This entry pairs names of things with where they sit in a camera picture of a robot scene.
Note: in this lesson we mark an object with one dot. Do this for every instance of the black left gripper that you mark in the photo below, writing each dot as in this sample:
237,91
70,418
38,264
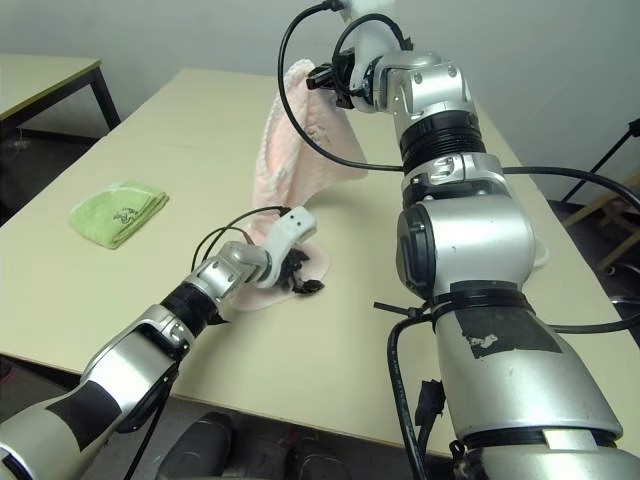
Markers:
289,276

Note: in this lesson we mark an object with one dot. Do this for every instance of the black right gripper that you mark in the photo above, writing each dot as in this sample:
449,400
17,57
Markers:
342,80

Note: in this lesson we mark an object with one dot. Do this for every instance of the pink towel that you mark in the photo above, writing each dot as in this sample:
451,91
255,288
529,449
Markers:
280,150

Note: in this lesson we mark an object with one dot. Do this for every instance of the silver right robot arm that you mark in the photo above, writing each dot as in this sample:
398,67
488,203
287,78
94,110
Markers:
465,240

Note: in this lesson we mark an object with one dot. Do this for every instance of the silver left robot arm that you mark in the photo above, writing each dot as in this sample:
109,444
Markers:
120,370

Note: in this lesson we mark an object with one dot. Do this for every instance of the green folded towel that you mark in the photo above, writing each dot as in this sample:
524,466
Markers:
115,210

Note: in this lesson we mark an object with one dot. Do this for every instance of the beige folded towel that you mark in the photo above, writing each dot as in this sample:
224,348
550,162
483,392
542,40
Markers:
544,257

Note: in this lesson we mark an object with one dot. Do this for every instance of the black robot right foot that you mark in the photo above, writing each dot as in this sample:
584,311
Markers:
320,460

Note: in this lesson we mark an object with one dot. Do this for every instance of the black robot foot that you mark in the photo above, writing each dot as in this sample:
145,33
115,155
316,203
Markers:
320,460
200,445

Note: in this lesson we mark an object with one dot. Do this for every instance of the black robot left foot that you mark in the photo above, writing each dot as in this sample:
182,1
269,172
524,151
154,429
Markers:
200,445

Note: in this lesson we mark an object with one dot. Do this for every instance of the wooden stool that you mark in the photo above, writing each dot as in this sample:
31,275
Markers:
605,206

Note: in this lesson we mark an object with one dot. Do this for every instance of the black tripod stand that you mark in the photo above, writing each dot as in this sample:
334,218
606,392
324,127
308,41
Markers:
634,129

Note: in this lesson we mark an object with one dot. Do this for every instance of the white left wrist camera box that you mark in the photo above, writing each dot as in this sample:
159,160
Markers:
292,225

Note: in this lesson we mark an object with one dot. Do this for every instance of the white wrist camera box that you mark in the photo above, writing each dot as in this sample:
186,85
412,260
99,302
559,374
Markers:
292,225
370,40

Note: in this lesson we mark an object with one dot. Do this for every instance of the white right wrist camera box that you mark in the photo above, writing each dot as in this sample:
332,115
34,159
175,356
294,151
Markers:
370,40

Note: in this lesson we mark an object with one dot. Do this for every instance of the beige side table black frame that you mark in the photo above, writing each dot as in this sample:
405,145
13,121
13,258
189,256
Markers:
35,75

